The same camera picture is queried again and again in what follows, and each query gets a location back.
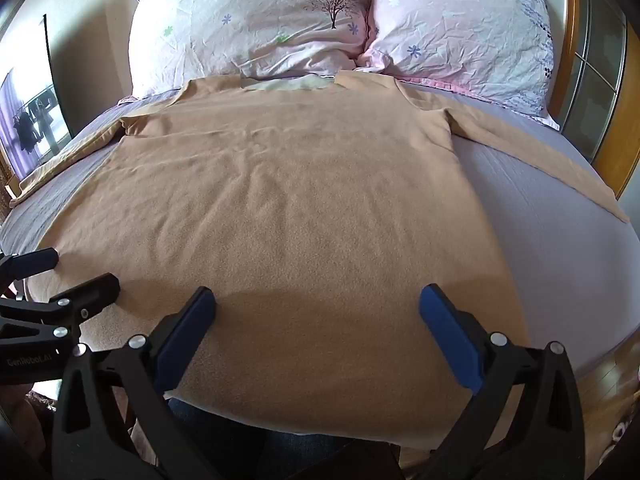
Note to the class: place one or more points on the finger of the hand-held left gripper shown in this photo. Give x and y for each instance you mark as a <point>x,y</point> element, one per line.
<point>37,259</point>
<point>92,292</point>

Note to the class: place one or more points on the wooden headboard with glass panels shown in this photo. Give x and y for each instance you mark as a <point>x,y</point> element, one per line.
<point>595,60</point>

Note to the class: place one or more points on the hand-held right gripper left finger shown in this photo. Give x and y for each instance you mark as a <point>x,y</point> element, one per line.
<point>192,327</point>

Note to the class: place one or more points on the tan long-sleeved shirt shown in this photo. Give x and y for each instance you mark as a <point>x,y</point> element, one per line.
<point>300,200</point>

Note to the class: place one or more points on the window with purple curtain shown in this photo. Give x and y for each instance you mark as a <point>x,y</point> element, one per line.
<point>30,120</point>

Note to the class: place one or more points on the pink floral pillow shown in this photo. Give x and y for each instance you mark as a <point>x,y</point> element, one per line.
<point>465,30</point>

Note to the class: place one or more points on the bed with purple sheet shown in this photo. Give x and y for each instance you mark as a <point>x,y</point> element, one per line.
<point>530,210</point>

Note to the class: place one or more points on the floral pillow with tree print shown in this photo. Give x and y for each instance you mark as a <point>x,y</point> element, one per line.
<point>240,15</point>

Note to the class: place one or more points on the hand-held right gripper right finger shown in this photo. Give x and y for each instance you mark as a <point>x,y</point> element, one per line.
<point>450,337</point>

